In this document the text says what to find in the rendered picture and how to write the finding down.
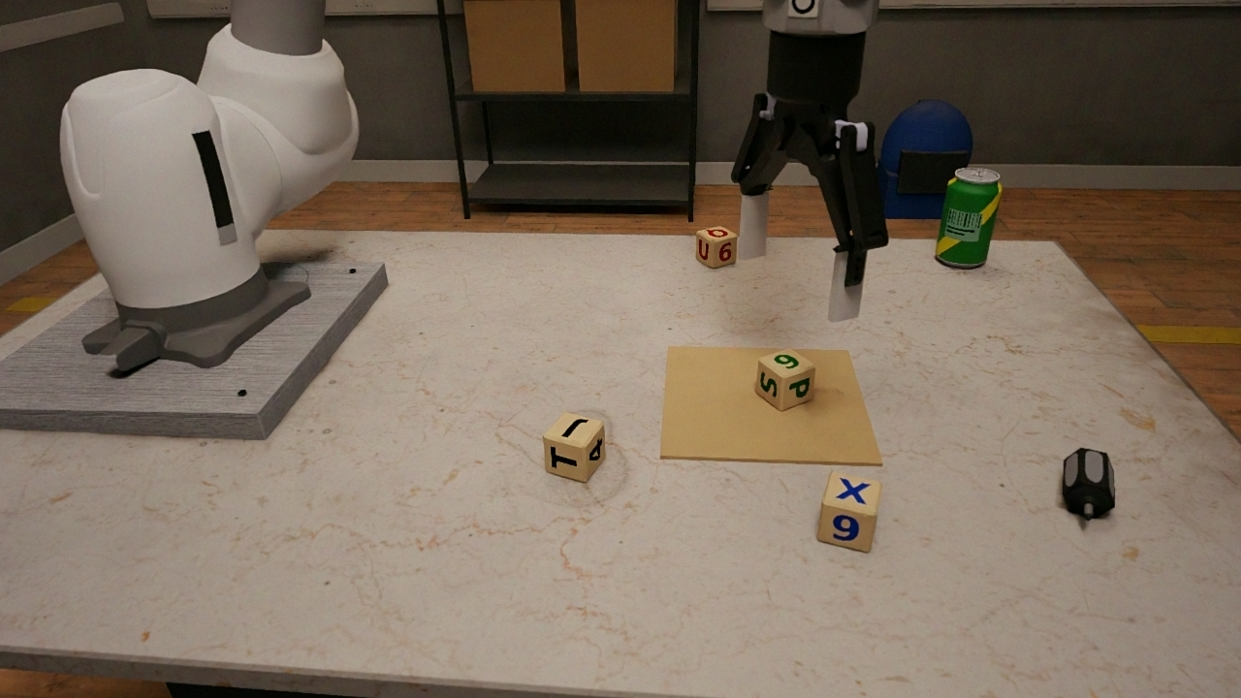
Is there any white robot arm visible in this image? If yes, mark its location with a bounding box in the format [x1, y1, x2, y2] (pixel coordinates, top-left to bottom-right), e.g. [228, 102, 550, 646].
[60, 0, 879, 373]

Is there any tan flat mat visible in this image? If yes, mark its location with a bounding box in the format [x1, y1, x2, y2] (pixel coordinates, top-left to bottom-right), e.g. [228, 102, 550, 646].
[660, 347, 884, 466]

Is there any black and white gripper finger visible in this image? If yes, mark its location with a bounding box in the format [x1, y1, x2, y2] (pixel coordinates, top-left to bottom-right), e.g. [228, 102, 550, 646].
[731, 92, 792, 261]
[794, 120, 889, 323]

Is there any green drink can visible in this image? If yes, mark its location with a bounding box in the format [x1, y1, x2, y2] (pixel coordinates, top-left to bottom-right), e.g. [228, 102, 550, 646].
[936, 168, 1001, 270]

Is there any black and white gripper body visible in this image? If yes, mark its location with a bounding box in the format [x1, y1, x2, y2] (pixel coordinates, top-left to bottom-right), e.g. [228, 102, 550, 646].
[767, 30, 867, 166]

